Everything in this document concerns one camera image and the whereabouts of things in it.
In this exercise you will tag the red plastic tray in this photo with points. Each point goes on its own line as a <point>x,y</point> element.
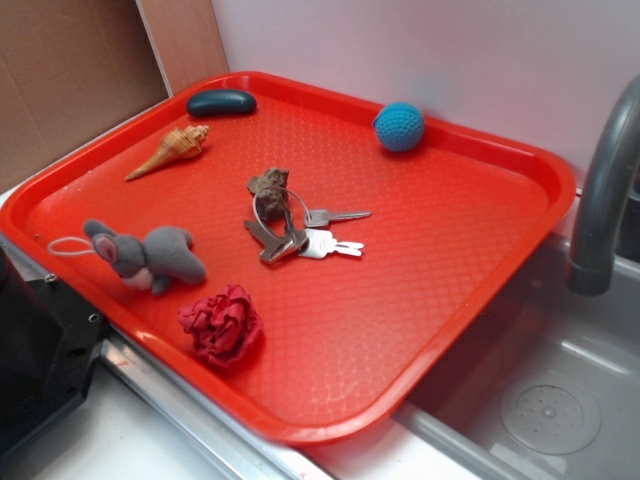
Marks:
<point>338,272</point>

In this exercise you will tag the rough brown rock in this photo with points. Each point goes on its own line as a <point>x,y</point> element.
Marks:
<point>268,189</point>

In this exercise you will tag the crumpled red paper ball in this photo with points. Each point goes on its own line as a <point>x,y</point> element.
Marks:
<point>223,327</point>

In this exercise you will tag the blue crocheted ball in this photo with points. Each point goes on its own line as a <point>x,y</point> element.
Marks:
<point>399,127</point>

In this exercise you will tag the grey plush bunny toy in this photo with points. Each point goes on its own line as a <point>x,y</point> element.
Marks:
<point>152,263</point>

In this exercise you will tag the brown spiral seashell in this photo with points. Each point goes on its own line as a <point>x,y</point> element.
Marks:
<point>176,145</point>

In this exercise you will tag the black smooth oval stone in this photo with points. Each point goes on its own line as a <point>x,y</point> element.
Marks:
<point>221,102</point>

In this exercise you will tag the grey toy sink basin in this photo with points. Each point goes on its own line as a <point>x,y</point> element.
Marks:
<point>544,383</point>

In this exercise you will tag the grey toy faucet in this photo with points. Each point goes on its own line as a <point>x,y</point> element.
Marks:
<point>607,221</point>

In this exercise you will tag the brown cardboard panel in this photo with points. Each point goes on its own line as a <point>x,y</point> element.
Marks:
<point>73,70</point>

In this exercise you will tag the silver key bunch with ring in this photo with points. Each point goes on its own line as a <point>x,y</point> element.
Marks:
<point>315,241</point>

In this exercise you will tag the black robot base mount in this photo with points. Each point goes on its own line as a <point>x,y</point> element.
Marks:
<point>50,339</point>

